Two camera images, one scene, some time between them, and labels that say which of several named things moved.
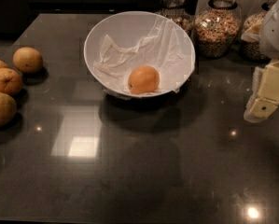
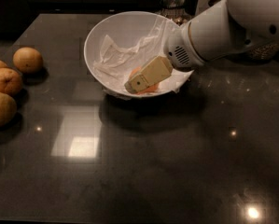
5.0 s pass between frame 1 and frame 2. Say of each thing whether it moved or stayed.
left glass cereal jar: stayed
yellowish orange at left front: stayed
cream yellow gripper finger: moved
